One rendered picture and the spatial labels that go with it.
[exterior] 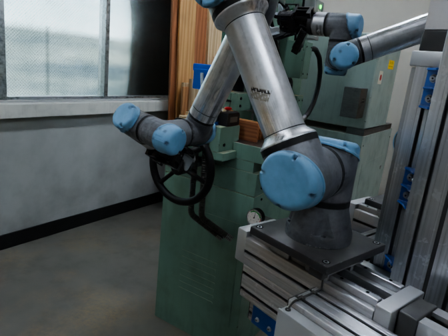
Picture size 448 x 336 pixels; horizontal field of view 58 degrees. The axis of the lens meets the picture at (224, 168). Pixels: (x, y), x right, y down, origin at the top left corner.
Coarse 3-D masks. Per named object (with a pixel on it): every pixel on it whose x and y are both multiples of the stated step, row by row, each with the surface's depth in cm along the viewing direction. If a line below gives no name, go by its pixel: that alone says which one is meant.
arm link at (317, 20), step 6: (318, 12) 130; (324, 12) 129; (312, 18) 130; (318, 18) 129; (324, 18) 128; (312, 24) 130; (318, 24) 129; (312, 30) 131; (318, 30) 129; (324, 36) 132
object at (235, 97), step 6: (234, 96) 160; (240, 96) 160; (246, 96) 164; (228, 102) 162; (234, 102) 160; (240, 102) 161; (246, 102) 165; (234, 108) 161; (240, 108) 162; (246, 108) 166; (252, 108) 171
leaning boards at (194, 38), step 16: (176, 0) 286; (192, 0) 295; (176, 16) 289; (192, 16) 298; (208, 16) 316; (176, 32) 292; (192, 32) 301; (208, 32) 318; (176, 48) 295; (192, 48) 304; (208, 48) 321; (176, 64) 298; (192, 64) 307; (208, 64) 324; (176, 80) 298; (192, 80) 292; (176, 96) 301; (192, 96) 295; (176, 112) 303
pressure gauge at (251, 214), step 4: (256, 208) 144; (248, 212) 144; (252, 212) 143; (256, 212) 142; (260, 212) 142; (248, 216) 144; (252, 216) 143; (256, 216) 142; (260, 216) 142; (264, 216) 143; (248, 220) 145; (252, 220) 144; (256, 220) 143; (260, 220) 142; (264, 220) 144
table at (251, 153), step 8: (240, 144) 149; (248, 144) 148; (256, 144) 150; (200, 152) 147; (216, 152) 144; (224, 152) 145; (232, 152) 147; (240, 152) 149; (248, 152) 147; (256, 152) 145; (224, 160) 144; (248, 160) 148; (256, 160) 146
